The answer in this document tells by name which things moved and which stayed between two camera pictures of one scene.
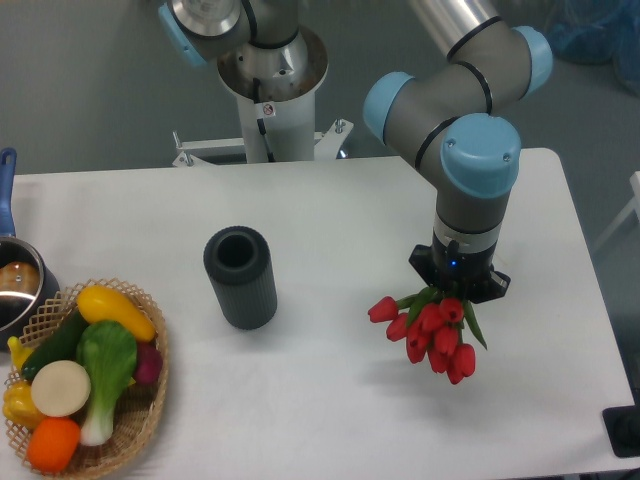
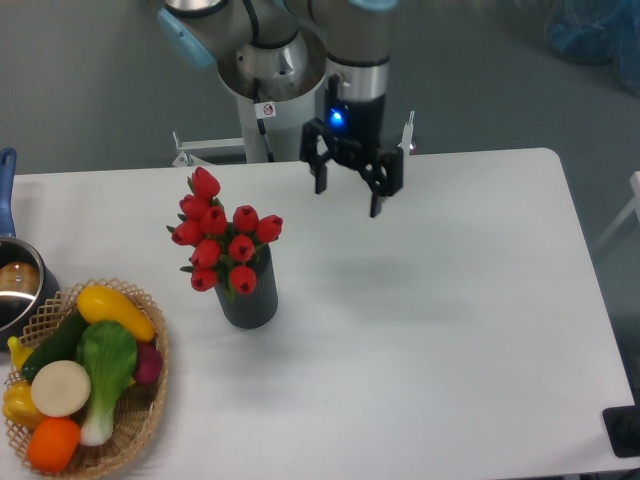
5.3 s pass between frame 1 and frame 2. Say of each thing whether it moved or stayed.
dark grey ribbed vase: stayed
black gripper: moved
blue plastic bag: stayed
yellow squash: stayed
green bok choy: stayed
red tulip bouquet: moved
